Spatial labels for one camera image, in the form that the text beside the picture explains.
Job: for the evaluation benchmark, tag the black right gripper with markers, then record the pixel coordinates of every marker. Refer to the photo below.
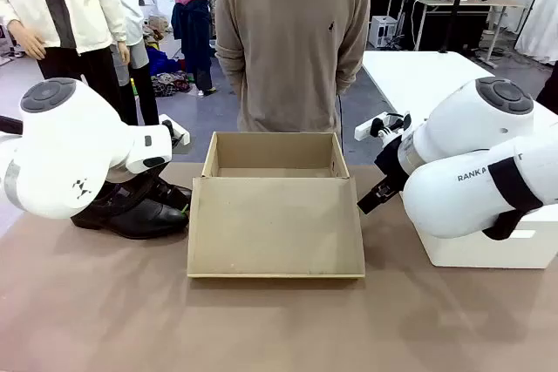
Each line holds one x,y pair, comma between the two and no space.
390,163

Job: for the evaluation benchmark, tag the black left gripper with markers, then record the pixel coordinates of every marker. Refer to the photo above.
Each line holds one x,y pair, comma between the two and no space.
144,178

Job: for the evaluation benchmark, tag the black leather buckle shoe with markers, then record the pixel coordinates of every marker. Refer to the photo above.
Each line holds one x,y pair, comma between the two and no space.
144,220
178,194

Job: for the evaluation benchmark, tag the brown cardboard shoe box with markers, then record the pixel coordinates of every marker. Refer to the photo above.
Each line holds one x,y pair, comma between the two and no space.
274,228

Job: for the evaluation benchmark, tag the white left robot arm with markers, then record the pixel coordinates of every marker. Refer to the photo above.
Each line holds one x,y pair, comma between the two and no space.
65,150

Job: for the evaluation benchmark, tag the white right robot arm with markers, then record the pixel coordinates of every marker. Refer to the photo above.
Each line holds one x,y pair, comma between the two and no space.
457,128

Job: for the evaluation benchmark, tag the white storage box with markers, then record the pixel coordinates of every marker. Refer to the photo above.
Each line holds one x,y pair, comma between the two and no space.
479,254

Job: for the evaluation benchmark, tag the white box appliance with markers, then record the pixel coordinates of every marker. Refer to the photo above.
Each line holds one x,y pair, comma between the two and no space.
383,32

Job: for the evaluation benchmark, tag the pile of clothes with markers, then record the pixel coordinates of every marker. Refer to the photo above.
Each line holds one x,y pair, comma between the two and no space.
168,80

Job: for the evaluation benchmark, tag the white table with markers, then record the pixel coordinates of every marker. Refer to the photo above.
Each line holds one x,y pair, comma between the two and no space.
414,76

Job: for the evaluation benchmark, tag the person in beige sweater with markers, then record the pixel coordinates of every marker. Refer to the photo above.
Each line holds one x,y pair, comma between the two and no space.
292,41

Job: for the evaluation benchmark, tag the black stand pole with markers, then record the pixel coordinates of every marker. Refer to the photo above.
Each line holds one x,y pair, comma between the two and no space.
455,6

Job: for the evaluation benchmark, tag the white desk with robots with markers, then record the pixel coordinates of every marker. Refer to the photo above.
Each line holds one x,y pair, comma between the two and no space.
462,2

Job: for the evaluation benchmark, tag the white curtain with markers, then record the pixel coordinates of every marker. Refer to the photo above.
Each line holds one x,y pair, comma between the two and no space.
540,10

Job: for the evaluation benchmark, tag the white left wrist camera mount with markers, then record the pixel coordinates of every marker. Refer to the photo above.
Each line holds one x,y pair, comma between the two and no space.
179,134

